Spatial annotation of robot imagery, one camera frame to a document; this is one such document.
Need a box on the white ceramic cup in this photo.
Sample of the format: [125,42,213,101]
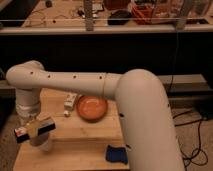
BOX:
[30,133,52,152]

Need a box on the white tube bottle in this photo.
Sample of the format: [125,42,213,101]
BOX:
[64,93,77,117]

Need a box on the orange crate on bench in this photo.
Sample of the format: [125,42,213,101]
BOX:
[131,5,153,25]

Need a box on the grey metal rail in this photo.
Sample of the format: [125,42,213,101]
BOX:
[0,74,209,98]

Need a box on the grey metal post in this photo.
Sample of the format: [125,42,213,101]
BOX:
[83,0,94,31]

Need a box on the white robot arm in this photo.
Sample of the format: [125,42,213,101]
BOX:
[6,61,185,171]

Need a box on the black bag on bench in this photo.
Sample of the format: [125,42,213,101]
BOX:
[107,10,132,25]

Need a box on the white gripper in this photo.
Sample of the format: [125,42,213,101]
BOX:
[23,117,53,146]

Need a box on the black whiteboard eraser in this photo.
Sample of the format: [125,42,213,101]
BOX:
[14,121,56,143]

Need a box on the orange ceramic bowl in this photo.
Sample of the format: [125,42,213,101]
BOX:
[76,96,108,122]

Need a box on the blue sponge cloth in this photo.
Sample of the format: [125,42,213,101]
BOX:
[105,145,128,164]

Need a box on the black floor cable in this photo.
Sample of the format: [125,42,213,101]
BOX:
[171,108,210,171]

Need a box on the wooden table board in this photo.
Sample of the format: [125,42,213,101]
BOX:
[13,89,129,171]

